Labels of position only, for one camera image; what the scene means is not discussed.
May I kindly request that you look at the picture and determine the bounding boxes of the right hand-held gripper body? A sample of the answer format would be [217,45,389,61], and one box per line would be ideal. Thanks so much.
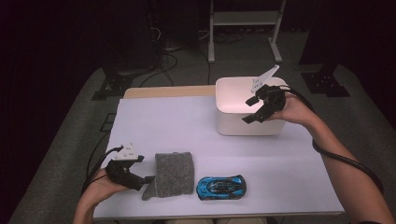
[249,63,288,121]

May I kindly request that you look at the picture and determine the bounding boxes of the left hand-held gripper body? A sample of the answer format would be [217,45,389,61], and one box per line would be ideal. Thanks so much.
[105,142,147,191]

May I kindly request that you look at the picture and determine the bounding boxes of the grey fuzzy sock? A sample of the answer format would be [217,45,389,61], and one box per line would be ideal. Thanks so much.
[141,151,196,202]

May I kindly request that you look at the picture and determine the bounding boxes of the blue toy car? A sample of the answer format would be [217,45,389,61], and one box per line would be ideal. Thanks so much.
[195,174,248,202]

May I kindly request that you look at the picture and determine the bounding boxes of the person's left hand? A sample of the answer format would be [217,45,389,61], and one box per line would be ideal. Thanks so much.
[81,167,129,203]

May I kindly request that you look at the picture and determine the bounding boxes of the person's right hand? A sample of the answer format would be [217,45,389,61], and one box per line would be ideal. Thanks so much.
[266,92,317,128]

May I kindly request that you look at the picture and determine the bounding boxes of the white plastic bin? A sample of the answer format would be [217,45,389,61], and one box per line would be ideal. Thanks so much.
[215,76,293,137]

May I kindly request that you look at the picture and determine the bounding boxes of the black stand base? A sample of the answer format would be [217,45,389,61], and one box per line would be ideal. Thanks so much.
[300,63,351,98]
[91,63,157,102]

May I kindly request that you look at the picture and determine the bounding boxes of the white table mat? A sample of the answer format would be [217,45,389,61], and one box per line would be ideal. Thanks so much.
[92,92,346,220]

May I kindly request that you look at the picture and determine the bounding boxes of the light wooden table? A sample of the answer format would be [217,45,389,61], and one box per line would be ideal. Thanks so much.
[91,85,347,222]

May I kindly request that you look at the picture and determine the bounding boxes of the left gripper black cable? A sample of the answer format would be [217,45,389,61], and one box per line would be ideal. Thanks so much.
[80,145,124,196]

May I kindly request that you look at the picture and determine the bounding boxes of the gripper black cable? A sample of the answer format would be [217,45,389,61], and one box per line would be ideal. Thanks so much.
[279,85,386,195]
[80,145,124,196]

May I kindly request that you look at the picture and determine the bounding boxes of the black cable beside table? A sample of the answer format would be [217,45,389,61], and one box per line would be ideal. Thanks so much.
[85,130,110,180]

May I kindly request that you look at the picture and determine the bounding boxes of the black floor socket frame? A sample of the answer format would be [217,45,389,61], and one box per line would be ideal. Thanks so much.
[99,112,118,133]

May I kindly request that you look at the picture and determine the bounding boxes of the thin black floor cable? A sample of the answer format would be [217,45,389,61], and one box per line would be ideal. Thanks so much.
[197,49,213,86]

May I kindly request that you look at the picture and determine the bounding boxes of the white metal stand frame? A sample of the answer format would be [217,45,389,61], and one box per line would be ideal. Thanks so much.
[207,0,288,64]

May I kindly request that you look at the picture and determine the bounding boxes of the black floor cable loop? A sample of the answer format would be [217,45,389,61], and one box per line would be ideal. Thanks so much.
[138,51,179,89]

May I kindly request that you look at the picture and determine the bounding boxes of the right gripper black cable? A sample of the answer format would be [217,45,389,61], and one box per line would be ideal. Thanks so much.
[279,85,386,195]

